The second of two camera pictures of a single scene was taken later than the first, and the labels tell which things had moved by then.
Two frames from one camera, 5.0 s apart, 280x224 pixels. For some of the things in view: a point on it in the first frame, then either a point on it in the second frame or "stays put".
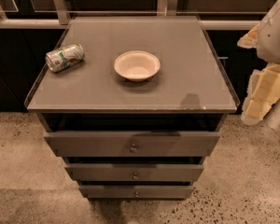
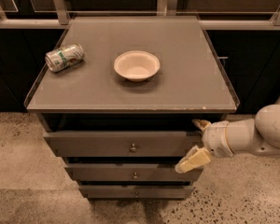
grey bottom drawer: (137, 191) stays put
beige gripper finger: (265, 87) -> (196, 158)
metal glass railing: (52, 7) stays put
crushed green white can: (64, 57) stays put
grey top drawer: (131, 144) stays put
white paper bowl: (136, 65) stays put
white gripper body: (274, 36) -> (215, 138)
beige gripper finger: (249, 40) -> (202, 123)
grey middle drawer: (133, 172) stays put
